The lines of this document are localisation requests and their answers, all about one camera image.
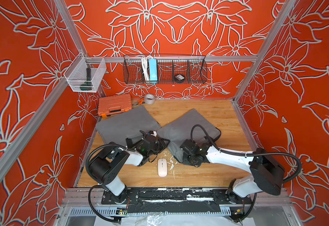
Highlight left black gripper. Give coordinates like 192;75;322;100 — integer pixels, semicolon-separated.
147;138;171;159

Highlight grey laptop bag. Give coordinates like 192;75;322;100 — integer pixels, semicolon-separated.
95;105;161;146
157;109;221;163

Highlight pink computer mouse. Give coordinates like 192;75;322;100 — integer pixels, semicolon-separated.
157;158;168;178

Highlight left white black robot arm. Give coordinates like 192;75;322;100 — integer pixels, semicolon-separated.
85;130;171;224

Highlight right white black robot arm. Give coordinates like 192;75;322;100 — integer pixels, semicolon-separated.
180;124;302;223

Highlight clear tape roll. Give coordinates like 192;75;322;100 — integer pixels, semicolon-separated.
144;94;156;105

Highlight orange tool case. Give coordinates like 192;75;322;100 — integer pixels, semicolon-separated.
98;94;132;117

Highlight light blue box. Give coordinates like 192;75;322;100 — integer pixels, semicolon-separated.
148;58;158;83

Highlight dark green flashlight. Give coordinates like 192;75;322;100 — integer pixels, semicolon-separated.
80;67;92;91

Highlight orange handled pliers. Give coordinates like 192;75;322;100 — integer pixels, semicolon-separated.
133;98;145;106

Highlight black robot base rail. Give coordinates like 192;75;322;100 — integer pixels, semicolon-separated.
101;187;252;216

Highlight black wire wall basket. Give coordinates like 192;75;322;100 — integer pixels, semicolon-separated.
123;54;208;85

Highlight white coiled cable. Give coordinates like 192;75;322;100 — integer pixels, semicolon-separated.
140;56;151;82

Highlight clear plastic wall bin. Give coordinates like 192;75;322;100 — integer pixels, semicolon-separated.
64;52;107;93

